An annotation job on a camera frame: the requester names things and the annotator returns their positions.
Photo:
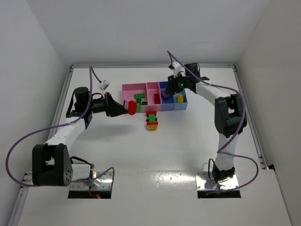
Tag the small pink bin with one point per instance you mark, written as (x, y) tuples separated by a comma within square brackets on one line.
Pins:
[(153, 88)]

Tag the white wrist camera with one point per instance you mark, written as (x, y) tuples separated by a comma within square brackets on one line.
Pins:
[(103, 85), (176, 68)]

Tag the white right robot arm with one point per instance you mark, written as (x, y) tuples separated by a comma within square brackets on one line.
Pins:
[(229, 113)]

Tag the green lego connector brick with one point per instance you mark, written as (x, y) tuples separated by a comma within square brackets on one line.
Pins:
[(138, 108)]

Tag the light blue bin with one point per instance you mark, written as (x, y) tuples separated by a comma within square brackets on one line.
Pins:
[(180, 106)]

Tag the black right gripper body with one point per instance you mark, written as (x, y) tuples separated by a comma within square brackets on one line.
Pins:
[(170, 84)]

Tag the dark blue bin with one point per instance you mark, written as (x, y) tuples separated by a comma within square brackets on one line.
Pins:
[(167, 102)]

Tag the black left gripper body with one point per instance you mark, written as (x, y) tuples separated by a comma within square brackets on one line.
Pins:
[(108, 104)]

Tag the red green yellow lego stack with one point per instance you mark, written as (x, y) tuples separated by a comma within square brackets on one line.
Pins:
[(151, 121)]

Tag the metal base plate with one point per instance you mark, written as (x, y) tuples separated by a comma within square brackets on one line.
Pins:
[(207, 188), (100, 188)]

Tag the red rounded lego brick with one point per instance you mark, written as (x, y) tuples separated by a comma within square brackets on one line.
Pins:
[(132, 107)]

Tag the purple flower lego brick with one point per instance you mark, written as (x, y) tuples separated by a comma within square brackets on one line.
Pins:
[(164, 94)]

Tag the yellow rounded lego brick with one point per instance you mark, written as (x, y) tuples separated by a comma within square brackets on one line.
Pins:
[(180, 98)]

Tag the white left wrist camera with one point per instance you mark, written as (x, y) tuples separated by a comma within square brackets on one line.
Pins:
[(103, 85)]

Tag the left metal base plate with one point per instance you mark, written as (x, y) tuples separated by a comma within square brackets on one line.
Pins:
[(100, 188)]

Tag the large pink bin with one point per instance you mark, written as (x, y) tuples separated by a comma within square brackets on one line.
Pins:
[(128, 91)]

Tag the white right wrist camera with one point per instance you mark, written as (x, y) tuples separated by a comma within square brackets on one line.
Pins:
[(176, 68)]

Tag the green lego plate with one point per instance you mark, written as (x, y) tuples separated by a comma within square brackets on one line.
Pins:
[(139, 96)]

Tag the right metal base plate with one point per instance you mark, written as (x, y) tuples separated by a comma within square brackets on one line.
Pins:
[(207, 188)]

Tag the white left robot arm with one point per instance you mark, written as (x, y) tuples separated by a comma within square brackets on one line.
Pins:
[(51, 162)]

